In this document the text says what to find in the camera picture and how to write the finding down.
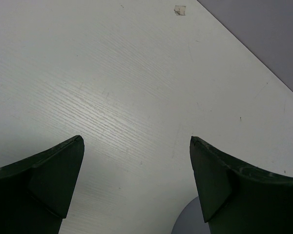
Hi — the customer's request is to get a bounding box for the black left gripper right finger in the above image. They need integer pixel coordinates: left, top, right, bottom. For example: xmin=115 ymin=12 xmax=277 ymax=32
xmin=189 ymin=136 xmax=293 ymax=234

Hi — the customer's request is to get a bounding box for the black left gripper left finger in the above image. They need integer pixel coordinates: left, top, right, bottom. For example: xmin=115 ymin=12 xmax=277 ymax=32
xmin=0 ymin=135 xmax=84 ymax=234

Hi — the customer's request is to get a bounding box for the white plastic bin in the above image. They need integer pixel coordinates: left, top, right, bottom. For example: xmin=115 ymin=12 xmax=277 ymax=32
xmin=171 ymin=197 xmax=210 ymax=234

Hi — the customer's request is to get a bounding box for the clear tape scrap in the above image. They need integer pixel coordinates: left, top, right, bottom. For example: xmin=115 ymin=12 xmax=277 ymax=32
xmin=174 ymin=5 xmax=186 ymax=16

